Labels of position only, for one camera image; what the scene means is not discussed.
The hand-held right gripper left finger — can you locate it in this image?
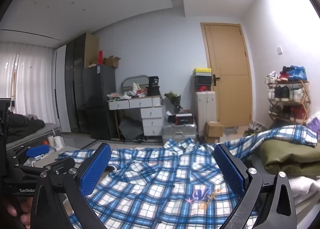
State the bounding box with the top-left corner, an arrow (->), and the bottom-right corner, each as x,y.
30,142 -> 112,229

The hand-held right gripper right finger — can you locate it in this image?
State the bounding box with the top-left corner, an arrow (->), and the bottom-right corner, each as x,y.
214,143 -> 298,229

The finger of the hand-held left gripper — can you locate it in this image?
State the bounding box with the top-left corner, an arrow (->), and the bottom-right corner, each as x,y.
14,145 -> 50,167
15,157 -> 75,177

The blue plaid shirt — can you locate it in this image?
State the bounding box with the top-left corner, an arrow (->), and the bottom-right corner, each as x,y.
55,124 -> 318,229

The person's left hand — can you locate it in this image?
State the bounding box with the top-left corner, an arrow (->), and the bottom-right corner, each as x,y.
5,198 -> 33,228

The grey mattress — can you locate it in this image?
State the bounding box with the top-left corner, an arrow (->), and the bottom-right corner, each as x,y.
5,122 -> 63,151

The dark clothing pile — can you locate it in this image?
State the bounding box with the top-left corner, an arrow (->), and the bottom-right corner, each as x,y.
6,110 -> 45,143

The brown cardboard box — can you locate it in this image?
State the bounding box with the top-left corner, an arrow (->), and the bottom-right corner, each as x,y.
205,121 -> 224,144

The patterned floor mat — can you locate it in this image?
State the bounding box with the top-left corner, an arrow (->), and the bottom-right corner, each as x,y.
244,121 -> 269,137

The white low cabinet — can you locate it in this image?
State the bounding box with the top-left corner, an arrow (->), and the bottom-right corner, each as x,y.
195,90 -> 217,142

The olive green folded blanket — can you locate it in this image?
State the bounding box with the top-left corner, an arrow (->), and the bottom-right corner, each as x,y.
257,140 -> 320,177

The silver suitcase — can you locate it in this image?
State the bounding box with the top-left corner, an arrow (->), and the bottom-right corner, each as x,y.
162,123 -> 198,146

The white wardrobe panel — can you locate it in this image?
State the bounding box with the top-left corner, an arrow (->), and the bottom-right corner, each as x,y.
54,45 -> 72,133

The black box with red stripe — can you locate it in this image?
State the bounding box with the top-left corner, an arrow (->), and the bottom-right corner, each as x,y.
175,113 -> 193,125

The white sheer curtain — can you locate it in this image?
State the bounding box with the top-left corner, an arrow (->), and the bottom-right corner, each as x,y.
0,41 -> 59,124

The white desk with drawers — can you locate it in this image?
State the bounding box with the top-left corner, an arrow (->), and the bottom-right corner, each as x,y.
108,96 -> 165,137

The dark refrigerator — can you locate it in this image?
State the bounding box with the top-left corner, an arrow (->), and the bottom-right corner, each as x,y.
82,64 -> 118,140

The open black shoe box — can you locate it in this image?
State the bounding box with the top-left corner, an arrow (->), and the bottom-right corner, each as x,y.
166,110 -> 178,123

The dark glass wardrobe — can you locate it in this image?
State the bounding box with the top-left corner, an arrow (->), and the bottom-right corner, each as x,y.
64,32 -> 88,134

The pile of small desk items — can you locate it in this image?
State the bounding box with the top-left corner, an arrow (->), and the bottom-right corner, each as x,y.
107,82 -> 150,100

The light grey pillow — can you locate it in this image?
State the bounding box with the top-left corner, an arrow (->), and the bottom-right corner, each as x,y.
287,175 -> 320,229

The dark wrapped flower bouquet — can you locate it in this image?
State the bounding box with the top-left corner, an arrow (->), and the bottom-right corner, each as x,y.
164,91 -> 183,114

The purple cloth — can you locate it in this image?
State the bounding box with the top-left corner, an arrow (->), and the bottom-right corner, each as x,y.
306,111 -> 320,142

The arched mirror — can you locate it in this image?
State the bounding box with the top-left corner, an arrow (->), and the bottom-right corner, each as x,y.
121,74 -> 150,94

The wooden door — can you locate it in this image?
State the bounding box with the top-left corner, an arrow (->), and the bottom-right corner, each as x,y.
200,22 -> 252,128

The black bag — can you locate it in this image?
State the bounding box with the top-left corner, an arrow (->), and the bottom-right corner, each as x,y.
147,76 -> 161,96

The yellow shoe box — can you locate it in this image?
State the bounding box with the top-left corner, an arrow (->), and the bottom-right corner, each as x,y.
192,68 -> 212,77

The open small cardboard box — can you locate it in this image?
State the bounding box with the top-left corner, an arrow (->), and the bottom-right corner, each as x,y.
103,55 -> 122,67

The wooden shoe rack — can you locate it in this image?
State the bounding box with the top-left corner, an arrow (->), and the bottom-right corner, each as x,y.
267,80 -> 312,126

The tall flat cardboard box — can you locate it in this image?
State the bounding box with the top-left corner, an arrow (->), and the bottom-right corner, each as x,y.
84,33 -> 99,69

